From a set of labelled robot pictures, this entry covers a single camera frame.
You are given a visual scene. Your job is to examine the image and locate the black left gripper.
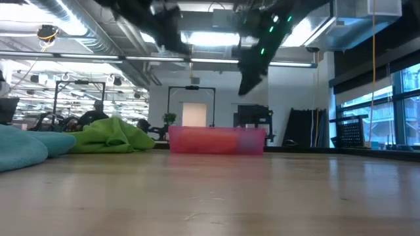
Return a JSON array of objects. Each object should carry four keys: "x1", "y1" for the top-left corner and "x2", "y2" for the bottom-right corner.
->
[{"x1": 94, "y1": 0, "x2": 194, "y2": 56}]

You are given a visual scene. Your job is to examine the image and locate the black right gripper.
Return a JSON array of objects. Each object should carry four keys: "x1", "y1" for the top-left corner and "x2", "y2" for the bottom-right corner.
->
[{"x1": 230, "y1": 6, "x2": 298, "y2": 97}]

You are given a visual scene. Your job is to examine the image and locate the green microfiber towel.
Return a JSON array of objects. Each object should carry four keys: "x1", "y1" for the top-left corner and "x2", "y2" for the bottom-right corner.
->
[{"x1": 64, "y1": 116, "x2": 156, "y2": 155}]

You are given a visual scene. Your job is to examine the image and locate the light blue tagged towel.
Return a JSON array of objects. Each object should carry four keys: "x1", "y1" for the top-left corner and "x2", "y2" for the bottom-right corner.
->
[{"x1": 0, "y1": 124, "x2": 77, "y2": 173}]

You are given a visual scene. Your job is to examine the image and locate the red plastic basket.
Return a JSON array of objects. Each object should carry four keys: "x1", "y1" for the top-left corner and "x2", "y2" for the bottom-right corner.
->
[{"x1": 167, "y1": 126, "x2": 267, "y2": 155}]

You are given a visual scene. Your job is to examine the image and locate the long light strip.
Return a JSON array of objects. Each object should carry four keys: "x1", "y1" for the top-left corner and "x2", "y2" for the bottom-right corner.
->
[{"x1": 0, "y1": 50, "x2": 318, "y2": 69}]

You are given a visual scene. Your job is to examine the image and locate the black equipment rack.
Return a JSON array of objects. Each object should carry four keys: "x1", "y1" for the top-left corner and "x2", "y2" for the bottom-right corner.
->
[{"x1": 233, "y1": 104, "x2": 274, "y2": 144}]

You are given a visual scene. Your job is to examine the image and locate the grey ceiling box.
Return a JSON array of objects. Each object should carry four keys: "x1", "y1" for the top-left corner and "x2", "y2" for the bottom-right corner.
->
[{"x1": 211, "y1": 9, "x2": 235, "y2": 30}]

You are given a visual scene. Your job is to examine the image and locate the black boards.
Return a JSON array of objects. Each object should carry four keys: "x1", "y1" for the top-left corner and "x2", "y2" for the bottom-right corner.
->
[{"x1": 282, "y1": 108, "x2": 329, "y2": 148}]

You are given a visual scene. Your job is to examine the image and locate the potted green plant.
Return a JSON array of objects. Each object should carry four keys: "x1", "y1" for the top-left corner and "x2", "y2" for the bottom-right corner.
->
[{"x1": 161, "y1": 111, "x2": 178, "y2": 142}]

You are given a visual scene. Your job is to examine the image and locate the person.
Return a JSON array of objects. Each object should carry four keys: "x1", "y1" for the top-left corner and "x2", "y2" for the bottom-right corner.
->
[
  {"x1": 77, "y1": 100, "x2": 110, "y2": 129},
  {"x1": 136, "y1": 118, "x2": 152, "y2": 134}
]

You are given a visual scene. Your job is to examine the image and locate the black perforated metal stand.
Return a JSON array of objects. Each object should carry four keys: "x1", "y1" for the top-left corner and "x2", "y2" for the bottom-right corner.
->
[{"x1": 329, "y1": 114, "x2": 369, "y2": 148}]

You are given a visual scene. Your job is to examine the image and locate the dark monitor screen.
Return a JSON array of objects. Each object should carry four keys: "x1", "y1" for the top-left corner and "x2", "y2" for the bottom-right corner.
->
[{"x1": 0, "y1": 97, "x2": 20, "y2": 125}]

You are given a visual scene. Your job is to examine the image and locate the black gantry frame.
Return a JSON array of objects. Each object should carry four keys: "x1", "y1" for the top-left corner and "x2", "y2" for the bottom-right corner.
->
[
  {"x1": 52, "y1": 79, "x2": 107, "y2": 132},
  {"x1": 167, "y1": 85, "x2": 217, "y2": 128}
]

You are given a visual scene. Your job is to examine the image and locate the silver ventilation duct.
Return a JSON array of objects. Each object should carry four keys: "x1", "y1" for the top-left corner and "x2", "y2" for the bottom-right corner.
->
[{"x1": 29, "y1": 0, "x2": 163, "y2": 90}]

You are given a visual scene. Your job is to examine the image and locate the yellow hanging cable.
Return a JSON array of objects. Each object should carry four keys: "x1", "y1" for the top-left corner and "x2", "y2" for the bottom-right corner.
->
[{"x1": 369, "y1": 0, "x2": 377, "y2": 142}]

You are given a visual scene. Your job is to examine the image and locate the yellow cable reel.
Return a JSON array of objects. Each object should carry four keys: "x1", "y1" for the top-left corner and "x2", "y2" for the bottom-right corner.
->
[{"x1": 35, "y1": 24, "x2": 60, "y2": 44}]

